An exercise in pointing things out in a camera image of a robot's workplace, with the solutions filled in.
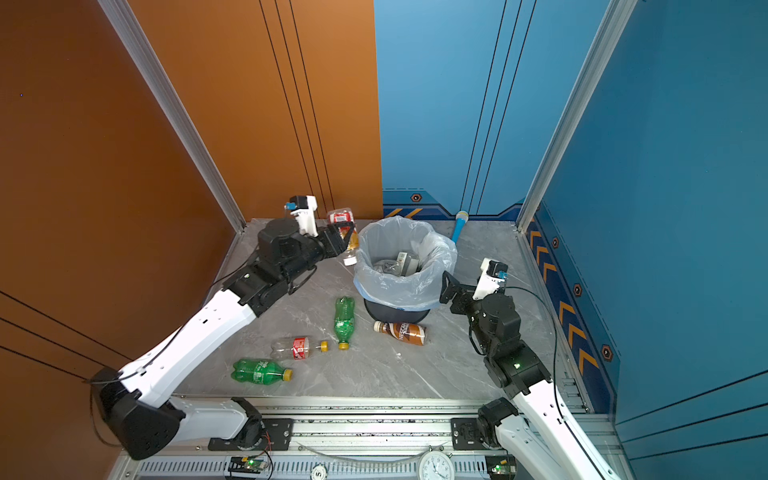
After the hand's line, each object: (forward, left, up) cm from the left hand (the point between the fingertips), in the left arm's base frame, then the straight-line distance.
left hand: (349, 224), depth 69 cm
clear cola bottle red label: (-17, +16, -32) cm, 40 cm away
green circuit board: (-43, +22, -38) cm, 61 cm away
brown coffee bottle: (-12, -15, -31) cm, 36 cm away
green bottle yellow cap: (-8, +4, -32) cm, 34 cm away
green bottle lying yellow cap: (-24, +24, -32) cm, 47 cm away
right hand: (-8, -26, -10) cm, 29 cm away
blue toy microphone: (+38, -37, -34) cm, 63 cm away
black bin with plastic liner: (-9, -9, -17) cm, 21 cm away
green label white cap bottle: (+8, -15, -27) cm, 32 cm away
